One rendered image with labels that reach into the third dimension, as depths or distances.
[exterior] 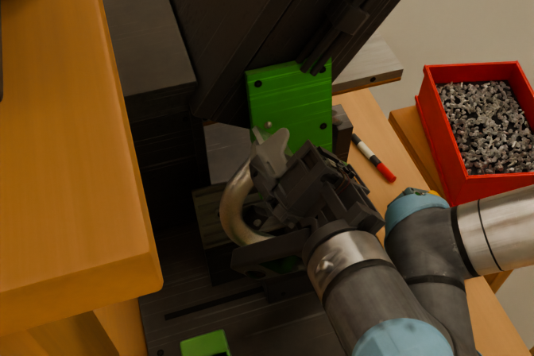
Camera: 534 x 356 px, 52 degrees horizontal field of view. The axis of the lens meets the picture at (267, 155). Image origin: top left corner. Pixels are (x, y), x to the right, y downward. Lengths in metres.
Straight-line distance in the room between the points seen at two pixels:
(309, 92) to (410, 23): 2.21
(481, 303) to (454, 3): 2.31
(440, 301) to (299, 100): 0.32
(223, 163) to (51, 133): 0.80
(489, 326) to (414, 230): 0.41
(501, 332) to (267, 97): 0.53
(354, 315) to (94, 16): 0.30
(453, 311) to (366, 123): 0.65
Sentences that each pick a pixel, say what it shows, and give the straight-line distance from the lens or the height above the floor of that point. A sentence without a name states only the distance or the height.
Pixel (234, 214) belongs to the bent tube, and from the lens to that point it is 0.72.
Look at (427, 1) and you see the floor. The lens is 3.09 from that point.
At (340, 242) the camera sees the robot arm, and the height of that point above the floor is 1.31.
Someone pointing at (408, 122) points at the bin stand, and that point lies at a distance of 1.31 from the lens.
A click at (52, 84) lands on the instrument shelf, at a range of 0.32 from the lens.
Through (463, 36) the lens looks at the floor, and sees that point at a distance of 2.92.
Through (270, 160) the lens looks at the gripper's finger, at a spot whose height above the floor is 1.25.
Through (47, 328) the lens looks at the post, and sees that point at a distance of 0.55.
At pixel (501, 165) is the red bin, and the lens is 1.19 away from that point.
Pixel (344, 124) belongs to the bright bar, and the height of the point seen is 1.01.
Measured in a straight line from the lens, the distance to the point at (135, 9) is 0.87.
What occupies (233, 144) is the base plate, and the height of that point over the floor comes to 0.90.
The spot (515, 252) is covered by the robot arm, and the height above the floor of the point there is 1.28.
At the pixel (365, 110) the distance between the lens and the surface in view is 1.18.
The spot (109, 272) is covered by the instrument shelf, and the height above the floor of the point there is 1.53.
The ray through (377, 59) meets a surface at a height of 1.13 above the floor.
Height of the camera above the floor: 1.75
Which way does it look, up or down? 52 degrees down
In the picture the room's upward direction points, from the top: straight up
